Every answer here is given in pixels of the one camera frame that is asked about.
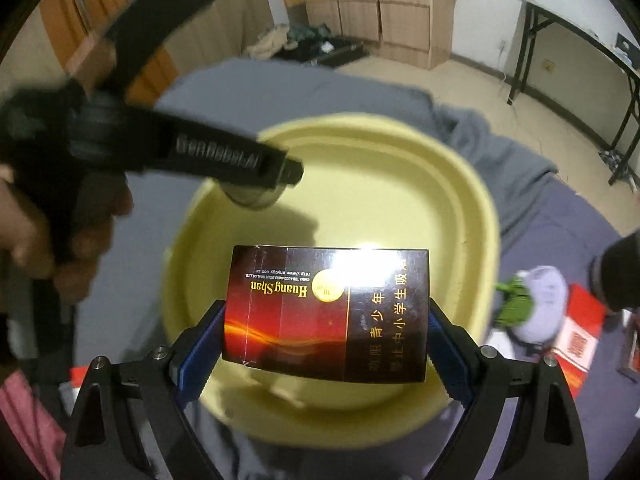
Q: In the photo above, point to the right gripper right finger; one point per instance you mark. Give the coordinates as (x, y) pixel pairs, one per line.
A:
(545, 440)

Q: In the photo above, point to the red box gold coins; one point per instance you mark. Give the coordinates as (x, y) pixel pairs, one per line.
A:
(578, 338)

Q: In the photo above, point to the grey cloth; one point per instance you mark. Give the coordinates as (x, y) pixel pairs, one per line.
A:
(122, 318)

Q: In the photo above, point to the dark Huang Shan cigarette carton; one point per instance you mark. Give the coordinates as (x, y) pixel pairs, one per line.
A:
(338, 314)

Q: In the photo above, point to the wooden wardrobe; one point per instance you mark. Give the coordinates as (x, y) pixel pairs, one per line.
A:
(415, 32)

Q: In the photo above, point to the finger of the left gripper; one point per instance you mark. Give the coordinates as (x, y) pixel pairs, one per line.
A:
(259, 197)

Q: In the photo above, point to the black box on table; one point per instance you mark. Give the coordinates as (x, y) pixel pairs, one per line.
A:
(627, 50)

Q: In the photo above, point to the yellow plastic basin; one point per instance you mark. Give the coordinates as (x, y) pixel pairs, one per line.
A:
(369, 182)

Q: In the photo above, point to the black folding table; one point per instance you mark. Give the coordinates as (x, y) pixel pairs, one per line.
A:
(583, 80)

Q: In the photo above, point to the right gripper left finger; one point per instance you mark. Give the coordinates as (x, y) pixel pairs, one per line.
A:
(103, 440)

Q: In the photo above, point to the black suitcase with clothes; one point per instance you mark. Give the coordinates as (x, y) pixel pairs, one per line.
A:
(305, 44)

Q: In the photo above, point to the black foam-topped cylinder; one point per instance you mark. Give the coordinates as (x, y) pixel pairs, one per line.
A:
(615, 275)

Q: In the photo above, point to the person left hand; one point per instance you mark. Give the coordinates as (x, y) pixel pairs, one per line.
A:
(25, 241)

